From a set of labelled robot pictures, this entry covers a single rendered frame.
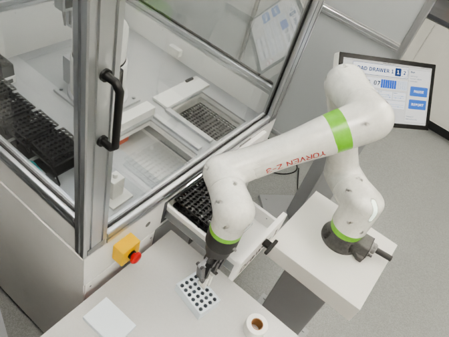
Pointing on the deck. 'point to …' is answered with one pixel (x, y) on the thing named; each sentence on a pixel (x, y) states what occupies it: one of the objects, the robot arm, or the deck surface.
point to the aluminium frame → (85, 164)
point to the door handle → (113, 111)
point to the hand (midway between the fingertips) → (206, 278)
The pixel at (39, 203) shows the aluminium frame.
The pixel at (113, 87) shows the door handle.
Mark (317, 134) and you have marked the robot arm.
